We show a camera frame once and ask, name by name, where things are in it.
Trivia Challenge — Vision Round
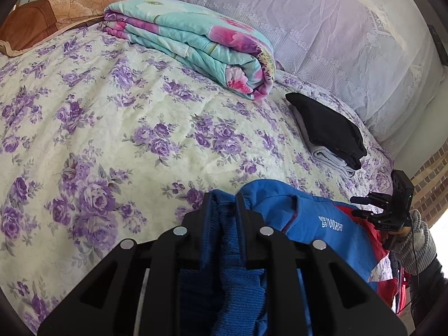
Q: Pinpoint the gloved right hand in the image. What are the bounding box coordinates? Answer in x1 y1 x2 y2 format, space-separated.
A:
390 209 437 275

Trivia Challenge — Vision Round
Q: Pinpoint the folded grey garment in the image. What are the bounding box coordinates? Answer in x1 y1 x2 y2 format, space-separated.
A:
289 105 355 178

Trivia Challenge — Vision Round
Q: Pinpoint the folded black garment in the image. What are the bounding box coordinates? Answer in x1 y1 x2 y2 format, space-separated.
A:
286 93 367 171

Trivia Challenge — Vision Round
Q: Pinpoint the purple floral bed quilt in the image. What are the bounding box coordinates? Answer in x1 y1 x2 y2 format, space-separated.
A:
1 24 393 333

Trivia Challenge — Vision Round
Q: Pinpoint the lavender lace covered bedding roll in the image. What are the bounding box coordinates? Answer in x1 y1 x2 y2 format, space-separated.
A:
108 0 446 144

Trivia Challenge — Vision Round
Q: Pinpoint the folded teal pink floral blanket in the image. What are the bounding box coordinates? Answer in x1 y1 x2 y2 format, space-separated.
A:
104 0 276 100

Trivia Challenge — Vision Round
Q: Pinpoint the brown orange pillow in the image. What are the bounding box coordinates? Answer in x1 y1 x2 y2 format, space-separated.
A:
1 0 124 57

